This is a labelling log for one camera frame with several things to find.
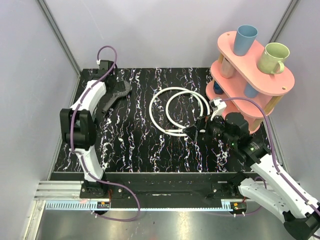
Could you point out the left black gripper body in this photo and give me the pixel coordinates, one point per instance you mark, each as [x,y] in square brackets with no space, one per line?
[116,93]

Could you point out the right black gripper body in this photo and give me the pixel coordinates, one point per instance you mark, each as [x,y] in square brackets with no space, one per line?
[213,128]

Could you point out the grey shower head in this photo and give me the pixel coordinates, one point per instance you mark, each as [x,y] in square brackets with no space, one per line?
[116,96]

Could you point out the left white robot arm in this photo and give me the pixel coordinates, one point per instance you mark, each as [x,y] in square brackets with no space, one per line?
[78,127]

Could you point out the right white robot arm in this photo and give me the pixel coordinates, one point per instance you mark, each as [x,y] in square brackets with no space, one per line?
[288,201]

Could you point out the dark blue cup bottom shelf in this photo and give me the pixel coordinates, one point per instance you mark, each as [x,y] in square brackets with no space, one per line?
[217,89]

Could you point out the pink three-tier shelf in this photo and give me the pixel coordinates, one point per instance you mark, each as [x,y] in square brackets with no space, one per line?
[271,87]

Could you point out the light blue cup middle shelf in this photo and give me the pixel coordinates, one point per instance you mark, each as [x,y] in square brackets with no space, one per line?
[250,91]

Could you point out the pink cup middle shelf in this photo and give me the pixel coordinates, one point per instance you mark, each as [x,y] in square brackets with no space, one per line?
[226,69]

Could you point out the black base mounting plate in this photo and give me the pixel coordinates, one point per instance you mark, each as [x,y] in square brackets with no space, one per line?
[164,194]

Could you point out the green mug on shelf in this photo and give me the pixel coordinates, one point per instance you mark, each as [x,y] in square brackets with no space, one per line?
[272,60]

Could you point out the blue tumbler on top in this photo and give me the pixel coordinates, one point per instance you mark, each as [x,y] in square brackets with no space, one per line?
[245,36]

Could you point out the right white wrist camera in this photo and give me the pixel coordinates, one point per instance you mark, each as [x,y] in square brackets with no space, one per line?
[218,106]

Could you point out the aluminium rail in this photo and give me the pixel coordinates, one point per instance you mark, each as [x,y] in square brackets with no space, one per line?
[58,190]

